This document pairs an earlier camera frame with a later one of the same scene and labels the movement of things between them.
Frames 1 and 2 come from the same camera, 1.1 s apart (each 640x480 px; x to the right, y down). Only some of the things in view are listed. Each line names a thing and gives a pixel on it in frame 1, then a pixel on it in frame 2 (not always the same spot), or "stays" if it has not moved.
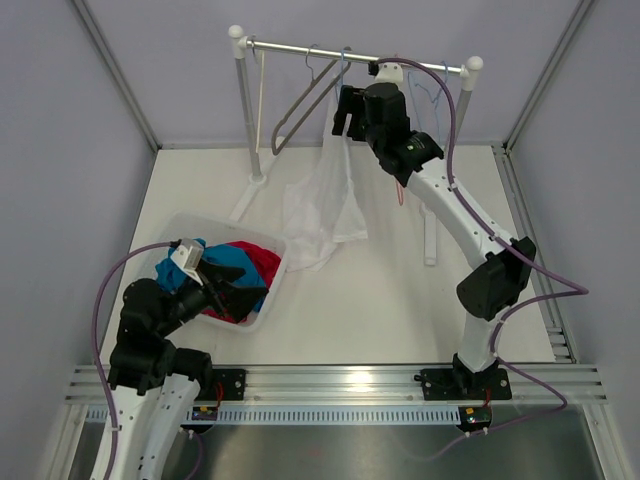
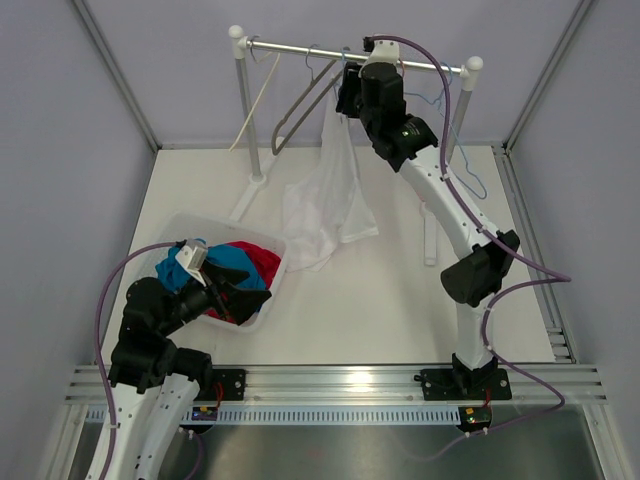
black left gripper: (237, 300) stays
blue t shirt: (170, 274) stays
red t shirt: (267, 264) stays
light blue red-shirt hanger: (432, 100) -> (462, 182)
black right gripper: (351, 101) -> (350, 84)
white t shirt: (324, 207) stays
